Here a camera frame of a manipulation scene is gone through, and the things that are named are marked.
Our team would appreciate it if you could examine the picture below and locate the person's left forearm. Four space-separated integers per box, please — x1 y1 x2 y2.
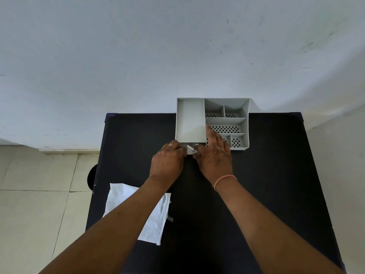
39 174 183 274

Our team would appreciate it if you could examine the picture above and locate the grey plastic organizer tray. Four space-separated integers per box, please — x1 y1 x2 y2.
175 97 251 152

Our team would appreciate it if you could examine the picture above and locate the person's left hand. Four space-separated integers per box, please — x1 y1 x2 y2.
150 140 188 183

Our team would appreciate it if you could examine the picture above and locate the black round stool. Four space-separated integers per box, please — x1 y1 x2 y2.
87 164 99 192

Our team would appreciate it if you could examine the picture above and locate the white paper sheet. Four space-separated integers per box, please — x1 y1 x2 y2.
102 183 172 246

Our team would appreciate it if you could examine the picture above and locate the orange thread bracelet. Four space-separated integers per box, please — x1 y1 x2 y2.
212 174 238 192

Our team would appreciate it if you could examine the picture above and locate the person's right hand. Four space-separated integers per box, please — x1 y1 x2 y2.
193 125 235 186

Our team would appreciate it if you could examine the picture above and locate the person's right forearm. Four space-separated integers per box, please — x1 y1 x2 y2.
214 178 347 274

